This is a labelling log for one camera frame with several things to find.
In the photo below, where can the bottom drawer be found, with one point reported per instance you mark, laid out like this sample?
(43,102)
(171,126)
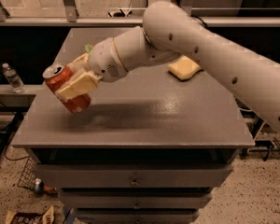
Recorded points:
(150,216)

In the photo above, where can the grey drawer cabinet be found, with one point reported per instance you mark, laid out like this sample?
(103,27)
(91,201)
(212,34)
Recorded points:
(147,118)

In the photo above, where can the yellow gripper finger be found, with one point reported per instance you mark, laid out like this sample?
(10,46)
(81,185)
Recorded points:
(79,63)
(82,82)

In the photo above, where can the middle drawer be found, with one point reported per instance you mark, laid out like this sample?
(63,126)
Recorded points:
(136,200)

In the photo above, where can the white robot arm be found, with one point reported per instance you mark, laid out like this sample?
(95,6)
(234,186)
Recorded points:
(166,33)

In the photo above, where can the clear water bottle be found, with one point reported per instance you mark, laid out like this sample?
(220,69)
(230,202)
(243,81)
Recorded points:
(13,78)

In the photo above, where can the top drawer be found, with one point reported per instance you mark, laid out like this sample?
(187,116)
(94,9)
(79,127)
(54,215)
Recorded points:
(133,176)

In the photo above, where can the green chip bag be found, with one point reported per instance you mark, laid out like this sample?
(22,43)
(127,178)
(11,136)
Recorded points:
(88,48)

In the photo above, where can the drawer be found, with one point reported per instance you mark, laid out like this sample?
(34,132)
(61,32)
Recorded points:
(133,176)
(150,216)
(136,200)

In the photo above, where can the yellow sponge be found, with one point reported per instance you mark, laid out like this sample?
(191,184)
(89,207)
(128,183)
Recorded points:
(184,69)

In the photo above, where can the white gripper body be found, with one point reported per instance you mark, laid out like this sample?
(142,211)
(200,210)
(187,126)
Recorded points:
(104,60)

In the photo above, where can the wire basket on floor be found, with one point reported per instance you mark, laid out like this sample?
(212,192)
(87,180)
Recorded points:
(30,181)

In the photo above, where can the brown snack bag on floor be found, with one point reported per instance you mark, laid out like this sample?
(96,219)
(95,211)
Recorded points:
(30,218)

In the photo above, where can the red coke can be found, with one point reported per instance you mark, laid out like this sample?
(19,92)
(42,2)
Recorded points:
(55,76)

